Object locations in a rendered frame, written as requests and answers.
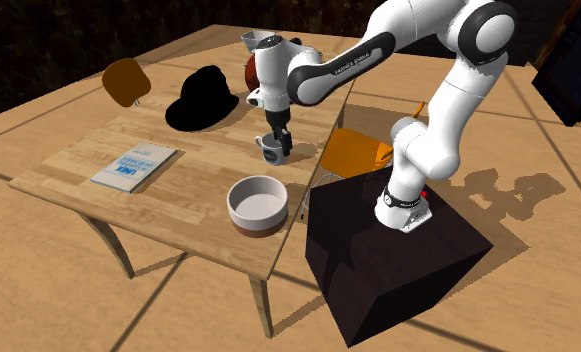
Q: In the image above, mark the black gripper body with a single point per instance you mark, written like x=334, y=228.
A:
x=277, y=119

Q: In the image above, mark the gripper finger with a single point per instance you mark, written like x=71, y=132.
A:
x=287, y=143
x=276, y=133

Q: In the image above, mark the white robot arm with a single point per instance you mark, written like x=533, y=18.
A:
x=446, y=122

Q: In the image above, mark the white mug with dark print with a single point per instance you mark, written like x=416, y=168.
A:
x=272, y=153

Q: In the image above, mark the red-brown round vessel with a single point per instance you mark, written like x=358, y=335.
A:
x=251, y=74

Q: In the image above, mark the orange chair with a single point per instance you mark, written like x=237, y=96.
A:
x=352, y=152

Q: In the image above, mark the white bowl with brown base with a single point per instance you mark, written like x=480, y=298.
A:
x=257, y=207

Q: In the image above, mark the black hat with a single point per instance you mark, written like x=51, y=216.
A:
x=201, y=100

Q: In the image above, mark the grey funnel-shaped cup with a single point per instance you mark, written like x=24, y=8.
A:
x=256, y=40

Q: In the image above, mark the wooden table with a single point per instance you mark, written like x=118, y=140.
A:
x=182, y=214

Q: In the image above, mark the pale blue book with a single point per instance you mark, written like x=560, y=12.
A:
x=133, y=166

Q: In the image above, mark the black robot stand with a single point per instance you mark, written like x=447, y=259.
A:
x=392, y=273

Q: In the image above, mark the dark blue cabinet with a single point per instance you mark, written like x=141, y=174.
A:
x=570, y=68

